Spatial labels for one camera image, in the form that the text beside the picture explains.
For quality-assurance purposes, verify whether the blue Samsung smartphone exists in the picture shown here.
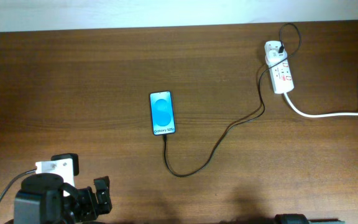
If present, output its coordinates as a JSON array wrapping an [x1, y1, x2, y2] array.
[[149, 91, 176, 136]]

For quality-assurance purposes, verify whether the white power extension strip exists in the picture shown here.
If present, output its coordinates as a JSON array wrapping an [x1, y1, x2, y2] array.
[[265, 57, 294, 94]]

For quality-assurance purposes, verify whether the black USB charging cable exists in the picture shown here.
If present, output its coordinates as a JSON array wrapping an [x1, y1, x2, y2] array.
[[162, 22, 302, 178]]

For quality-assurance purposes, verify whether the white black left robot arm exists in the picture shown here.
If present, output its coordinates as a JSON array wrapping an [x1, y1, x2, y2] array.
[[8, 173, 112, 224]]

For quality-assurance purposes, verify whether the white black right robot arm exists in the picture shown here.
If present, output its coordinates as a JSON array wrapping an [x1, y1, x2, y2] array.
[[273, 213, 346, 224]]

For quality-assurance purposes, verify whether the white USB charger adapter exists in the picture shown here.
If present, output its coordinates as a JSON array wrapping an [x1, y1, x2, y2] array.
[[264, 40, 288, 67]]

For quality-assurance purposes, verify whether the white power strip cord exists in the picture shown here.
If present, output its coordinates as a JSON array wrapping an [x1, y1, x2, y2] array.
[[283, 55, 358, 118]]

